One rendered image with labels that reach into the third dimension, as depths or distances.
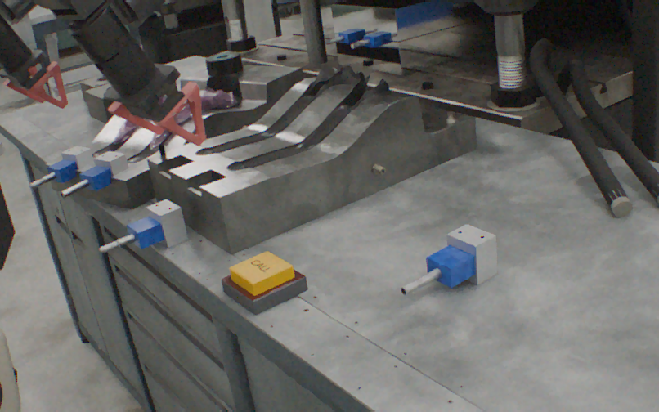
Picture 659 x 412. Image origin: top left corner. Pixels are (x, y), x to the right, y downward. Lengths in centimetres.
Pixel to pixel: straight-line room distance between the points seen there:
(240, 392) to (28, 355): 147
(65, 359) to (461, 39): 158
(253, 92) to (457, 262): 77
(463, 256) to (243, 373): 45
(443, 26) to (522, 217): 100
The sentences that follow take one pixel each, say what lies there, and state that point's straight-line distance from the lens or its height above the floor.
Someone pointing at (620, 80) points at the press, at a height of 78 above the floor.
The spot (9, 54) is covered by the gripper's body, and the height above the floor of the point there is 110.
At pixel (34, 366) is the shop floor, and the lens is 252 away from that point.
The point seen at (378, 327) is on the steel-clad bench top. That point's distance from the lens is 84.
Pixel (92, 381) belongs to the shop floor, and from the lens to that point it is 235.
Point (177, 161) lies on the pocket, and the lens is 122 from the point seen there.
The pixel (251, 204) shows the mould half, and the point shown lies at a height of 86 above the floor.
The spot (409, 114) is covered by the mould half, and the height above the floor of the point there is 91.
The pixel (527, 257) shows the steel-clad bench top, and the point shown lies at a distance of 96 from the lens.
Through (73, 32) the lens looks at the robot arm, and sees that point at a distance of 88.
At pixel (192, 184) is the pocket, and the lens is 112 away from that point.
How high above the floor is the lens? 127
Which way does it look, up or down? 24 degrees down
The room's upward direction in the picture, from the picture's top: 8 degrees counter-clockwise
